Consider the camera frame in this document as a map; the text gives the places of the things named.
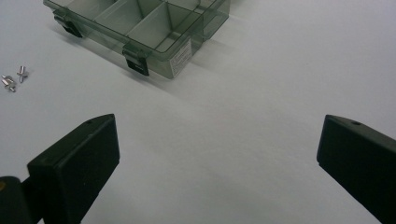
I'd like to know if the transparent grey compartment box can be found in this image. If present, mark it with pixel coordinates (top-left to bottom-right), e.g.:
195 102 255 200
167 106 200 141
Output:
42 0 232 79

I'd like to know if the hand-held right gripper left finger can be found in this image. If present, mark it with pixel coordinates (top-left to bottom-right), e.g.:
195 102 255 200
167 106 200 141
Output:
27 113 120 224

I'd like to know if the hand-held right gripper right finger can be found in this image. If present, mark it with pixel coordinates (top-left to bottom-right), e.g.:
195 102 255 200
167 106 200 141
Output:
317 114 396 224

